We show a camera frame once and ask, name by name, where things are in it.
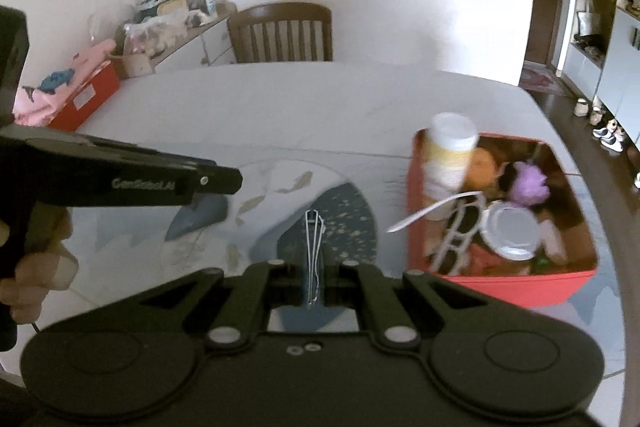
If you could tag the pair of sneakers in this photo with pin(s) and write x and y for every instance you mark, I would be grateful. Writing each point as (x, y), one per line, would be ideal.
(611, 136)

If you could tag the red cardboard box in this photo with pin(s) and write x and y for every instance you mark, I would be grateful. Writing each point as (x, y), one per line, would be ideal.
(99, 87)

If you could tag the pink folded cloth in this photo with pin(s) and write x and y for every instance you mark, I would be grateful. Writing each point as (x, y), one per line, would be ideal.
(35, 107)

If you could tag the person left hand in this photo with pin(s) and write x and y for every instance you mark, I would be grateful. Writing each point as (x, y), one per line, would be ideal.
(53, 269)

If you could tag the purple spiky plush toy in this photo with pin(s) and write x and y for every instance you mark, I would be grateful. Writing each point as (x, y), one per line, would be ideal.
(529, 187)

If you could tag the clutter pile on sideboard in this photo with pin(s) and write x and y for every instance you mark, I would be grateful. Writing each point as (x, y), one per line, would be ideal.
(149, 27)

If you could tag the orange fruit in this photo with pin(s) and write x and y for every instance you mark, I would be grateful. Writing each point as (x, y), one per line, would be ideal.
(483, 173)

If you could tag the white hallway cabinet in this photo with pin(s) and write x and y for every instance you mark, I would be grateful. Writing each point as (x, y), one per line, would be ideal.
(601, 61)

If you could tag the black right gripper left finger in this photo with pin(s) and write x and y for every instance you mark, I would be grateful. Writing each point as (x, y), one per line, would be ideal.
(249, 299)

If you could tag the white frame sunglasses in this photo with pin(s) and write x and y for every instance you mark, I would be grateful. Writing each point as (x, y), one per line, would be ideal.
(451, 256)

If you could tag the white sideboard cabinet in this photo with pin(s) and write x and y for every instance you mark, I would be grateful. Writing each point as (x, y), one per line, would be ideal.
(208, 45)

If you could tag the yellow white cylindrical bottle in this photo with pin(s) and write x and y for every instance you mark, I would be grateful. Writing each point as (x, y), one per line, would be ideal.
(446, 155)

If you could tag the brown wooden chair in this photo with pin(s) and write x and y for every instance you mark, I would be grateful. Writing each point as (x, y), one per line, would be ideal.
(282, 32)

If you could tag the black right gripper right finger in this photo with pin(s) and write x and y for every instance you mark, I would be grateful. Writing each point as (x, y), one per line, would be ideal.
(366, 290)

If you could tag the patterned door mat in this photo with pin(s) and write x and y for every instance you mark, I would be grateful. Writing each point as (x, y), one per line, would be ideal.
(538, 78)

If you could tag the thin metal wire clip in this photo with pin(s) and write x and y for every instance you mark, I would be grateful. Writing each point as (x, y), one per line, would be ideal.
(314, 231)

